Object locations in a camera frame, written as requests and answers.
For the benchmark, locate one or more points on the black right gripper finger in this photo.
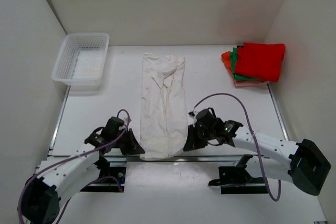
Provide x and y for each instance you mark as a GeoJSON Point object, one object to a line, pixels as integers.
{"type": "Point", "coordinates": [194, 144]}
{"type": "Point", "coordinates": [192, 136]}

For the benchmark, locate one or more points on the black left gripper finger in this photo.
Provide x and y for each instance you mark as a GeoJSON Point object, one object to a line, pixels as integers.
{"type": "Point", "coordinates": [133, 143]}
{"type": "Point", "coordinates": [128, 150]}

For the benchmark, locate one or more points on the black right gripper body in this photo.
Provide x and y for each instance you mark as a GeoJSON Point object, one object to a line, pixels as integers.
{"type": "Point", "coordinates": [208, 133]}

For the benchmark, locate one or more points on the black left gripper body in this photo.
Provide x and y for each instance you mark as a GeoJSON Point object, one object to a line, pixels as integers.
{"type": "Point", "coordinates": [121, 142]}

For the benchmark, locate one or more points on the white t shirt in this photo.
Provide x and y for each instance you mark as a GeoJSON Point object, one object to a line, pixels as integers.
{"type": "Point", "coordinates": [163, 121]}

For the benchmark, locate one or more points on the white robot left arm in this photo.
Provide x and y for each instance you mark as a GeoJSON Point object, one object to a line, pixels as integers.
{"type": "Point", "coordinates": [47, 193]}

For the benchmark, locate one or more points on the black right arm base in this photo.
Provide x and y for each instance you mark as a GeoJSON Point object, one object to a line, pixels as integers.
{"type": "Point", "coordinates": [237, 180]}

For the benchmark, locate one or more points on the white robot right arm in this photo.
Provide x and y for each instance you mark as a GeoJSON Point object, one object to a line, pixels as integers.
{"type": "Point", "coordinates": [300, 163]}

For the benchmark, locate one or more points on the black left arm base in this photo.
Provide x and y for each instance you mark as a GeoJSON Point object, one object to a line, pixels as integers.
{"type": "Point", "coordinates": [111, 178]}

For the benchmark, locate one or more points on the pink folded t shirt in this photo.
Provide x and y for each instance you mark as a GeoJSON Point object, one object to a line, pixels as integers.
{"type": "Point", "coordinates": [248, 83]}

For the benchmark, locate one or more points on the orange folded t shirt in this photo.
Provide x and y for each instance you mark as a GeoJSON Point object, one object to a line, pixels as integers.
{"type": "Point", "coordinates": [226, 60]}

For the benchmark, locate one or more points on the white plastic basket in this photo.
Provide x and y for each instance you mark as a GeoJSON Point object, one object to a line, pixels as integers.
{"type": "Point", "coordinates": [81, 59]}

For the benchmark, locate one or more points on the green folded t shirt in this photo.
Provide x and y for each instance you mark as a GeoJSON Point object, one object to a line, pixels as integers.
{"type": "Point", "coordinates": [233, 57]}

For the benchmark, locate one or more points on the red folded t shirt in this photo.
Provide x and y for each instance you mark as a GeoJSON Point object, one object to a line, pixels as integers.
{"type": "Point", "coordinates": [260, 61]}

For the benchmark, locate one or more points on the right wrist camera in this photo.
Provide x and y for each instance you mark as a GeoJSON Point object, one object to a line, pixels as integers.
{"type": "Point", "coordinates": [192, 115]}

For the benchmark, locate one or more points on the aluminium table rail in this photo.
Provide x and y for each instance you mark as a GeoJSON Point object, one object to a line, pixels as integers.
{"type": "Point", "coordinates": [124, 159]}

